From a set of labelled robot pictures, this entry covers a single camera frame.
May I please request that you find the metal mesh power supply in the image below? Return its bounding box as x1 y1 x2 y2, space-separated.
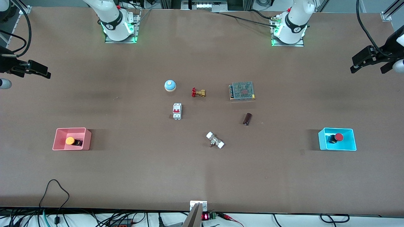
229 81 256 101

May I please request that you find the white metal bracket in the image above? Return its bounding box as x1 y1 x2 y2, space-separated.
190 201 208 212

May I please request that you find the thin black looped cable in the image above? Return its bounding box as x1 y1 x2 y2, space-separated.
39 179 70 225

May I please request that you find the white capped metal fitting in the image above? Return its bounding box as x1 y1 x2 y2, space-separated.
206 131 225 149

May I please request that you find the grey metal bar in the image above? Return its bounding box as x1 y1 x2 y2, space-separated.
182 203 203 227

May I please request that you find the aluminium frame profile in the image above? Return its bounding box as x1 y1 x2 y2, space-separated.
6 6 33 48
380 0 404 22

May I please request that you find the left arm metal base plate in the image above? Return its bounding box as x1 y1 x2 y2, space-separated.
270 15 305 48

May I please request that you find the black cable on table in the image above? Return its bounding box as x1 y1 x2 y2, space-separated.
212 9 279 28

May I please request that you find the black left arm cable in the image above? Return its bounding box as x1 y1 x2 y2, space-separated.
356 0 393 58

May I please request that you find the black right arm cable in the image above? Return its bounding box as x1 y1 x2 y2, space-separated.
0 0 32 58

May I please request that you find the red push button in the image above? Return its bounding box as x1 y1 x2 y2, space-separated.
327 133 344 144

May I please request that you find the black coiled cable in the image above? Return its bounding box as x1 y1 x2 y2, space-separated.
319 214 350 224

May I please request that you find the blue plastic bin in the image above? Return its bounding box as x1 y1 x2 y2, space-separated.
318 127 357 151

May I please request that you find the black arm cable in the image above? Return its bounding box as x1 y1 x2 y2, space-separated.
356 0 393 58
0 0 32 58

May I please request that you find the red clip lead wire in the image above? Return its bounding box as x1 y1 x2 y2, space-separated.
217 212 245 227

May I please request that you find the pink plastic bin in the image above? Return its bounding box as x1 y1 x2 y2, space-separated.
52 127 92 151

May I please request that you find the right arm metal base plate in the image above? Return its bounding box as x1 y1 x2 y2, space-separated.
104 9 141 44

